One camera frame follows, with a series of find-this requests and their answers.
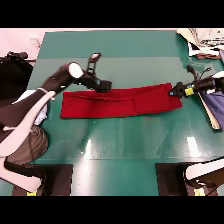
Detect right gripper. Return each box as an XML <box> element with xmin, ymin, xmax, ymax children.
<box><xmin>168</xmin><ymin>81</ymin><xmax>188</xmax><ymax>99</ymax></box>

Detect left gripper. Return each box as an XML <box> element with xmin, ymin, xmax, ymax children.
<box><xmin>79</xmin><ymin>71</ymin><xmax>113</xmax><ymax>94</ymax></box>

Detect red garment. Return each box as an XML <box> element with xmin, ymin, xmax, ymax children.
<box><xmin>59</xmin><ymin>82</ymin><xmax>184</xmax><ymax>120</ymax></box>

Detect beige garment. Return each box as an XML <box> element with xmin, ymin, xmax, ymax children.
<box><xmin>197</xmin><ymin>91</ymin><xmax>222</xmax><ymax>132</ymax></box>

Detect purple garment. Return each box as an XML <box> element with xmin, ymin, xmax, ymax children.
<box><xmin>199</xmin><ymin>89</ymin><xmax>224</xmax><ymax>132</ymax></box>

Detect heap of clothes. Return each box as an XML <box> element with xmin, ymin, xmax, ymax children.
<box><xmin>176</xmin><ymin>28</ymin><xmax>224</xmax><ymax>57</ymax></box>

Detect white garment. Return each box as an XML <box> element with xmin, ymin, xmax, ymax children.
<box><xmin>15</xmin><ymin>88</ymin><xmax>57</xmax><ymax>127</ymax></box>

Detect brown garment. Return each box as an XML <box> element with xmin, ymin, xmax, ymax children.
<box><xmin>5</xmin><ymin>124</ymin><xmax>50</xmax><ymax>165</ymax></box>

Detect black mounting plate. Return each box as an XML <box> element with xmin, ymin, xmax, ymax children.
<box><xmin>11</xmin><ymin>163</ymin><xmax>74</xmax><ymax>197</ymax></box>
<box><xmin>154</xmin><ymin>162</ymin><xmax>224</xmax><ymax>197</ymax></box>

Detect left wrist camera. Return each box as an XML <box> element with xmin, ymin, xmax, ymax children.
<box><xmin>86</xmin><ymin>52</ymin><xmax>102</xmax><ymax>75</ymax></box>

